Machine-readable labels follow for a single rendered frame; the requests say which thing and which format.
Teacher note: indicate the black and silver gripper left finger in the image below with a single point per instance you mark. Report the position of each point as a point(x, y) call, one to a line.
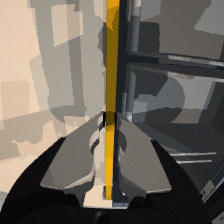
point(65, 167)

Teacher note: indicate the yellow bar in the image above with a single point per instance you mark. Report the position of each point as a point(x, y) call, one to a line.
point(111, 69)

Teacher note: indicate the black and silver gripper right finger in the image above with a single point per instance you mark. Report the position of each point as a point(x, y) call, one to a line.
point(146, 169)

